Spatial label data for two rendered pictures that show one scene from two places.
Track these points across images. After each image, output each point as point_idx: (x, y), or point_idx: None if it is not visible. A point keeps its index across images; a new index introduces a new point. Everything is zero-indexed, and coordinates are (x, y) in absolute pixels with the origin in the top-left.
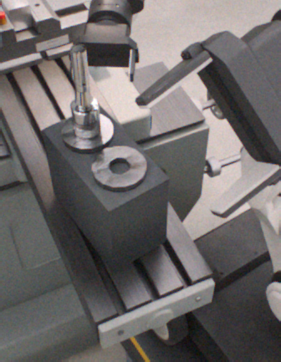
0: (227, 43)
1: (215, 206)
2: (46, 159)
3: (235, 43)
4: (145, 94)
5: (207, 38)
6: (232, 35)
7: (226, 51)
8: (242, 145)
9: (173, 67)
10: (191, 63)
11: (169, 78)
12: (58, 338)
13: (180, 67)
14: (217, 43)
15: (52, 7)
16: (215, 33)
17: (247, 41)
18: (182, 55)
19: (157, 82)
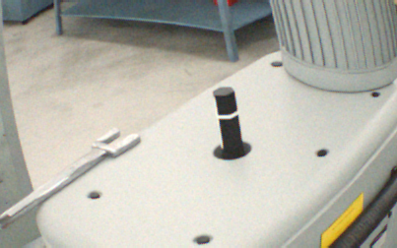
0: None
1: None
2: None
3: None
4: None
5: None
6: None
7: None
8: None
9: None
10: None
11: None
12: None
13: None
14: None
15: None
16: None
17: None
18: None
19: None
